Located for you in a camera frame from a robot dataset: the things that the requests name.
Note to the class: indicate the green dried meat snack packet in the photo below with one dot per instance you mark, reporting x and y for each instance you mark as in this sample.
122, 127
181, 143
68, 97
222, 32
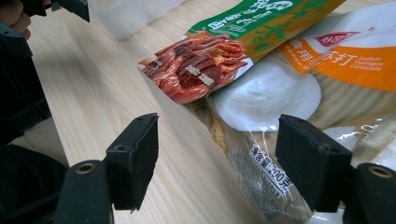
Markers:
218, 62

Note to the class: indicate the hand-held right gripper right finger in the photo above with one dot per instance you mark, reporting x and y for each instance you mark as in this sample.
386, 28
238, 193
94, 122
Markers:
311, 161

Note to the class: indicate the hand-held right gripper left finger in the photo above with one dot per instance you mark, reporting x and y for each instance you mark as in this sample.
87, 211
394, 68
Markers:
134, 161

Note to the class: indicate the clear plastic container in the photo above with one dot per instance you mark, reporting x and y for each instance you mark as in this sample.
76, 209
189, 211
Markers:
124, 18

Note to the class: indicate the baking soda packet orange label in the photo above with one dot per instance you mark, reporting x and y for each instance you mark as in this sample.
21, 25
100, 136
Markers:
267, 93

